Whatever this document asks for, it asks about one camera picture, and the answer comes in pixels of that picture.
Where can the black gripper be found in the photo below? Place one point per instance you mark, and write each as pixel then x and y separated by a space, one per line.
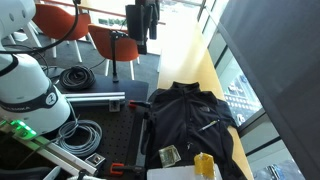
pixel 135 21

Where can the black zip jersey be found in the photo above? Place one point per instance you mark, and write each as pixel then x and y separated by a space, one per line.
pixel 180 120

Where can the silver zipper pull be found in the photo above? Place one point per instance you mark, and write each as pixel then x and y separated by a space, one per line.
pixel 189 145

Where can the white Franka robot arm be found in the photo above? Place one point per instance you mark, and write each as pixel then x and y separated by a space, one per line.
pixel 26 83

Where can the orange chair with white legs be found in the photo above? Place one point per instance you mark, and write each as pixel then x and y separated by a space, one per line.
pixel 60 23
pixel 125 48

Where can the wooden desk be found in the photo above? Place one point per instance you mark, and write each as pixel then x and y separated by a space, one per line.
pixel 100 11

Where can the black perforated breadboard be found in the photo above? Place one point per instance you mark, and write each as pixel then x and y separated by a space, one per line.
pixel 116 133

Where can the black and silver pen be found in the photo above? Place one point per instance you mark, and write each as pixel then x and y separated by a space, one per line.
pixel 209 125

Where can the folded dollar bill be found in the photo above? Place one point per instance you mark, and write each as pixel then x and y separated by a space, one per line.
pixel 169 156

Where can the white paper sheet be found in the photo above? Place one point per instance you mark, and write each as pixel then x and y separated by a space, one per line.
pixel 170 173

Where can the long roll with yellow ends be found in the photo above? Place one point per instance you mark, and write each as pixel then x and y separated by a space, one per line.
pixel 204 165

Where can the dark mesh window blind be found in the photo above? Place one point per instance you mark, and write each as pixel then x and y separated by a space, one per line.
pixel 283 66

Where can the black camera tripod stand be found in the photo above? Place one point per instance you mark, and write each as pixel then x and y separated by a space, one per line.
pixel 114 60

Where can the small metal corner bracket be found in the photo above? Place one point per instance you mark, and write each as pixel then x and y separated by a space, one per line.
pixel 95 159
pixel 114 106

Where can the aluminium extrusion rail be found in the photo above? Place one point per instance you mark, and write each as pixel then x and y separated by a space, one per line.
pixel 93 97

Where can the long aluminium base rail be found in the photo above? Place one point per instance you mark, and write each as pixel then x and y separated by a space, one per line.
pixel 66 160

